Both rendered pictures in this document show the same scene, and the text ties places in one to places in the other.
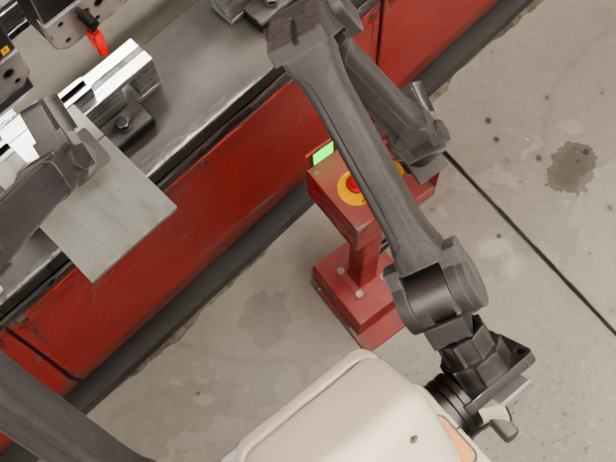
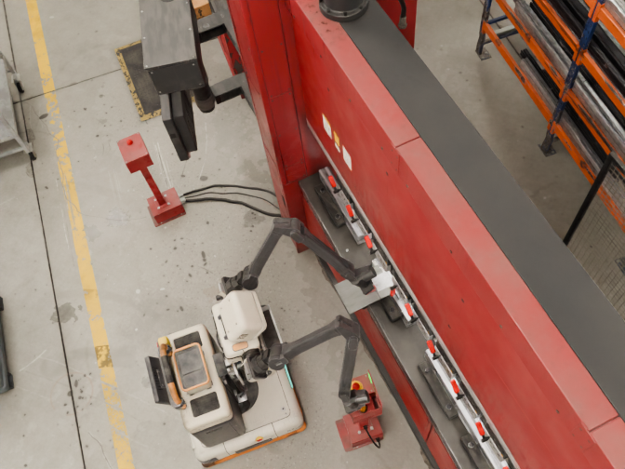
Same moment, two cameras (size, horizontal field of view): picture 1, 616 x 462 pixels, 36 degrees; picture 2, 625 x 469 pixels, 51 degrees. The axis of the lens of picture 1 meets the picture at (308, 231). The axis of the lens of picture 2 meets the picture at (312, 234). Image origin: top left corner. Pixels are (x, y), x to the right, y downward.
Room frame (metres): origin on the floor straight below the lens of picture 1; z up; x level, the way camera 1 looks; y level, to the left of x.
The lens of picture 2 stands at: (0.98, -0.97, 4.15)
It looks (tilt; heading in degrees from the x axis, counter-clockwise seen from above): 61 degrees down; 114
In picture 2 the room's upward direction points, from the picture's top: 10 degrees counter-clockwise
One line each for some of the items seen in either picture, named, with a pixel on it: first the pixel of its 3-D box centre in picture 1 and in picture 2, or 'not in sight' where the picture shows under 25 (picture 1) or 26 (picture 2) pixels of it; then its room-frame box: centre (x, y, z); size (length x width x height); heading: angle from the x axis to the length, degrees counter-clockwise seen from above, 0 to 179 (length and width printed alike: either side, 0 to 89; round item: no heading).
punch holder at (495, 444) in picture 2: not in sight; (501, 437); (1.35, -0.28, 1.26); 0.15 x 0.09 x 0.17; 131
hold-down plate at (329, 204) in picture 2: not in sight; (330, 205); (0.28, 0.87, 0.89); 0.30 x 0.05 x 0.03; 131
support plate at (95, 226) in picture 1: (82, 191); (364, 288); (0.61, 0.36, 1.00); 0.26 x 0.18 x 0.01; 41
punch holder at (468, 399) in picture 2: not in sight; (475, 395); (1.22, -0.13, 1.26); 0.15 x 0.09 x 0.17; 131
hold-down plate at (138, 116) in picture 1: (82, 165); (382, 295); (0.70, 0.39, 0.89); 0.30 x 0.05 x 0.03; 131
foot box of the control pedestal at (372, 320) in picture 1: (368, 290); (358, 428); (0.68, -0.15, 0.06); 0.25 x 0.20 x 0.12; 33
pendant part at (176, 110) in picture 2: not in sight; (179, 107); (-0.57, 0.99, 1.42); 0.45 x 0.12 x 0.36; 116
